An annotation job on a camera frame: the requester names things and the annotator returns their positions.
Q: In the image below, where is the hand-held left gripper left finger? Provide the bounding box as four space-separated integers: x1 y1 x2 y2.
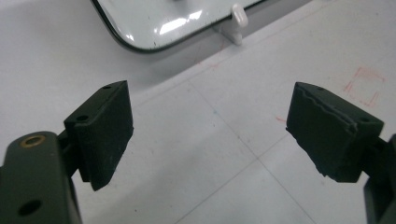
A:
57 80 134 191

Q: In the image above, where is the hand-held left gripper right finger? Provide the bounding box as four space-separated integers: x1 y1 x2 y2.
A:
285 81 386 184

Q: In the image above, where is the white whiteboard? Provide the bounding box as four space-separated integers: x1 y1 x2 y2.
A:
90 0 272 54

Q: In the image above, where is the white whiteboard support clip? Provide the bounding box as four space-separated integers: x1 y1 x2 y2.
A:
214 3 249 47

